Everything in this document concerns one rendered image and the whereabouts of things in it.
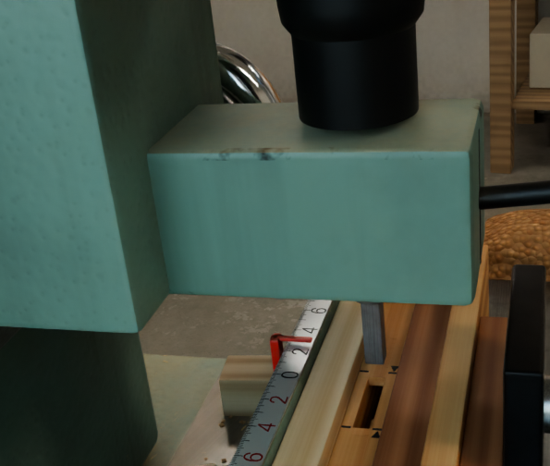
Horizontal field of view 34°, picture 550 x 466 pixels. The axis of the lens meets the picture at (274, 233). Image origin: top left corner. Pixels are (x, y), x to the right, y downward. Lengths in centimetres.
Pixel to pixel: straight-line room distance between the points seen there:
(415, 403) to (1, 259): 19
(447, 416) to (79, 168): 18
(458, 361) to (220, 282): 12
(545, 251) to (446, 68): 323
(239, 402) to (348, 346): 22
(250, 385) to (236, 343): 166
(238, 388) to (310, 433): 26
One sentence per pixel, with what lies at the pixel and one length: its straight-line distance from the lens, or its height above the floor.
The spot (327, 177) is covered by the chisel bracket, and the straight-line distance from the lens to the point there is 37.
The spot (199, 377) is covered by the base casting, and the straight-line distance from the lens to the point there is 73.
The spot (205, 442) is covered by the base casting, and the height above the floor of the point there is 80.
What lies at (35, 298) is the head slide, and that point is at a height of 102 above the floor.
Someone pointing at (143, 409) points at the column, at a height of 84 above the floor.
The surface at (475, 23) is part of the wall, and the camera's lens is 376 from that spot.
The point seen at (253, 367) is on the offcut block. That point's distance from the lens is 67.
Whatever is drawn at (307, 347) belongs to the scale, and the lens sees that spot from 45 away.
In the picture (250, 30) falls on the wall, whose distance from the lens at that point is 407.
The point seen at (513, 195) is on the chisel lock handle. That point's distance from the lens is 40.
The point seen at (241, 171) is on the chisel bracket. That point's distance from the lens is 38.
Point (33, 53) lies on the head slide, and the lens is 36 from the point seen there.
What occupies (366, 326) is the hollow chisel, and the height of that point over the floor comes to 97.
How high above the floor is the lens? 119
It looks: 24 degrees down
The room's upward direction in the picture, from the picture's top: 7 degrees counter-clockwise
